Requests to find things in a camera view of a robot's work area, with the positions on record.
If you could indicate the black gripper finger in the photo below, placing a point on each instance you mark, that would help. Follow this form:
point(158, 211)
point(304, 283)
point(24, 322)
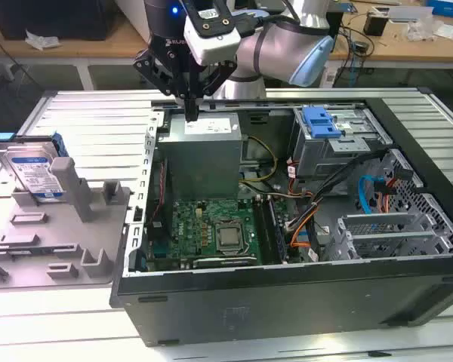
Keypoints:
point(151, 68)
point(220, 77)

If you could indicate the hard disk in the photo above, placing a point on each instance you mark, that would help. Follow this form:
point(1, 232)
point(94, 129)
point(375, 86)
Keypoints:
point(30, 169)

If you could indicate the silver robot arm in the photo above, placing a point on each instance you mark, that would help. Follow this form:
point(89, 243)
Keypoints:
point(272, 45)

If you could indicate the perforated metal disk bay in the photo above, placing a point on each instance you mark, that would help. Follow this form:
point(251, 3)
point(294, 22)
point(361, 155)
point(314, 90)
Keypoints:
point(381, 220)

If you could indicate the wooden desk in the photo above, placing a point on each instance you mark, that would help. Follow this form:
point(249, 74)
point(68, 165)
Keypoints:
point(98, 45)

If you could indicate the grey power supply unit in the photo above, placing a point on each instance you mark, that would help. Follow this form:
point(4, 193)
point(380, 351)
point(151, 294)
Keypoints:
point(200, 166)

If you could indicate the blue plastic drive latch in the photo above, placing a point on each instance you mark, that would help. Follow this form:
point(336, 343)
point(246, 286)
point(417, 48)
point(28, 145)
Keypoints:
point(319, 124)

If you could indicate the large black box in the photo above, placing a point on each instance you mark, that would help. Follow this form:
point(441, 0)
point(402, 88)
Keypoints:
point(53, 19)

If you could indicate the crumpled white plastic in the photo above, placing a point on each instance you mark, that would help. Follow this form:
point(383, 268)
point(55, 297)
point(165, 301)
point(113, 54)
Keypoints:
point(41, 41)

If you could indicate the black computer tower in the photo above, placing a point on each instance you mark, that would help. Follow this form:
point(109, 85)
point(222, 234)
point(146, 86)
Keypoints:
point(336, 24)

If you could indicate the grey metal drive cage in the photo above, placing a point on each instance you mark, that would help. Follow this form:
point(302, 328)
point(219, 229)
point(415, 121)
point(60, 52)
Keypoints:
point(324, 158)

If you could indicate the black CPU socket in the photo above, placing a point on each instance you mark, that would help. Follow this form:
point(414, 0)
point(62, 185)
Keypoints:
point(226, 224)

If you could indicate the green motherboard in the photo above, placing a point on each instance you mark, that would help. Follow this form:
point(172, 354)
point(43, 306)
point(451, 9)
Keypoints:
point(188, 226)

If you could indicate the silver CPU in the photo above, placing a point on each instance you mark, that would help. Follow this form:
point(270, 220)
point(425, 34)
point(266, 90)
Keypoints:
point(229, 237)

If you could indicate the small black box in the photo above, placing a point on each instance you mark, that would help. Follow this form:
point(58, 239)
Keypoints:
point(375, 24)

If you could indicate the black graphics card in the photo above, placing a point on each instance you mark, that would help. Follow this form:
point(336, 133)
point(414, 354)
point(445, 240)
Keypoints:
point(226, 262)

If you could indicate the grey parts rack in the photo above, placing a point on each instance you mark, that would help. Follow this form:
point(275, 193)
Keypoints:
point(60, 241)

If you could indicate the white flat box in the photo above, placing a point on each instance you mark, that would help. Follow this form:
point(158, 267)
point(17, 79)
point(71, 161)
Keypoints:
point(411, 14)

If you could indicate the clear plastic bags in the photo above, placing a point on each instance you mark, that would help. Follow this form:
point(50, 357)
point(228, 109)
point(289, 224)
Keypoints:
point(419, 30)

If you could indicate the blue RAM stick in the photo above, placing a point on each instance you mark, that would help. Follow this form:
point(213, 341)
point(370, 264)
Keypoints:
point(30, 250)

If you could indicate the black PC case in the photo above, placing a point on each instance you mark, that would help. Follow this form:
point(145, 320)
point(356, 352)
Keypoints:
point(287, 301)

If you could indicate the blue cardboard box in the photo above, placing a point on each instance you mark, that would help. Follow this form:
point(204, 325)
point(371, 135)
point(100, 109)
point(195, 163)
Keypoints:
point(449, 7)

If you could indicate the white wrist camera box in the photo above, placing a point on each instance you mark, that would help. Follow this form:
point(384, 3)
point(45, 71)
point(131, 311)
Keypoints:
point(215, 45)

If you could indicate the black camera bracket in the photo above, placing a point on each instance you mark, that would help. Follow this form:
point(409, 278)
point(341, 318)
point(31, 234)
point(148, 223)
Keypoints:
point(211, 22)

